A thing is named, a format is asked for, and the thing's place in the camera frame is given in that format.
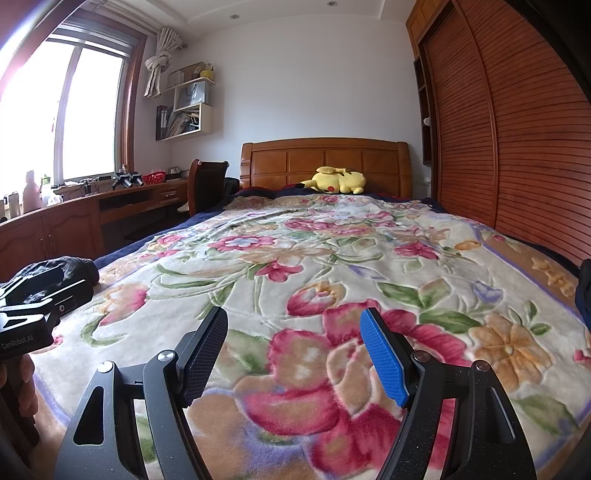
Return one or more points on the wooden niche shelf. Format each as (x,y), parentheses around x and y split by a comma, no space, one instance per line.
(422,97)

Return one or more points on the wooden framed window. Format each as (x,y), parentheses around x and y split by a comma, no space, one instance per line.
(87,115)

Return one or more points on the wooden desk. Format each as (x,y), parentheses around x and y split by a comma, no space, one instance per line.
(60,235)

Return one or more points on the black trench coat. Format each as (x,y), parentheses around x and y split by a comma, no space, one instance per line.
(78,270)

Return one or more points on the floral blanket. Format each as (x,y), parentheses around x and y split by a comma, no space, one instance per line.
(346,258)

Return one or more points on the wooden bed headboard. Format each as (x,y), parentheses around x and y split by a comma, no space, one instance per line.
(277,164)

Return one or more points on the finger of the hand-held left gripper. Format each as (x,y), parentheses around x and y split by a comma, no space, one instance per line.
(32,281)
(69,297)

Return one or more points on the red plastic basket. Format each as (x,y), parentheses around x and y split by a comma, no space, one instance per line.
(153,178)

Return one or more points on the stack of magazines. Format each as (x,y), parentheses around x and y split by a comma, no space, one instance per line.
(182,122)

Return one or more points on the green capped bottle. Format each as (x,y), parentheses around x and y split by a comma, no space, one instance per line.
(50,194)

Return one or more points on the wooden louvered wardrobe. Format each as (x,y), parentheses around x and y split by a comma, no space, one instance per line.
(521,129)

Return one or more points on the tied beige curtain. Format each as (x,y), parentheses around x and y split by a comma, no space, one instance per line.
(157,64)

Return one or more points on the white paper bag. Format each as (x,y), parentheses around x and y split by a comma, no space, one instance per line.
(191,94)

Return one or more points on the pink bottle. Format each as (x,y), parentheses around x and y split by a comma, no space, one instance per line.
(32,194)

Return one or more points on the person's left hand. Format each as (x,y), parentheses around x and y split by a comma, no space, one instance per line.
(28,387)

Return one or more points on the black binder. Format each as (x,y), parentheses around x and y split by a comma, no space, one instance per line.
(161,122)

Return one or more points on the black bag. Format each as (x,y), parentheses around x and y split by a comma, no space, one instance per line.
(232,188)

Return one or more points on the white wall shelf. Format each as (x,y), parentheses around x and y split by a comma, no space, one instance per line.
(206,120)

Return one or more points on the black device on stand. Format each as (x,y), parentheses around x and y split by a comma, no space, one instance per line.
(127,179)

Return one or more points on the wooden chair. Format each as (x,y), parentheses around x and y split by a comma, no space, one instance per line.
(207,187)

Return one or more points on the cardboard box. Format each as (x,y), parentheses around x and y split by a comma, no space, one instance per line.
(182,76)

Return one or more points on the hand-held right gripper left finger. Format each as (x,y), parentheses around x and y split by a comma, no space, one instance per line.
(203,355)

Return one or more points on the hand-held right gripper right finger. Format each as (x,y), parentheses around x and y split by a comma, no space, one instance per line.
(383,360)

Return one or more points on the yellow plush toy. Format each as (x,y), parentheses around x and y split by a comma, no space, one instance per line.
(334,181)

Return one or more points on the blue cloth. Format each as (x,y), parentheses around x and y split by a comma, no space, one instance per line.
(584,295)

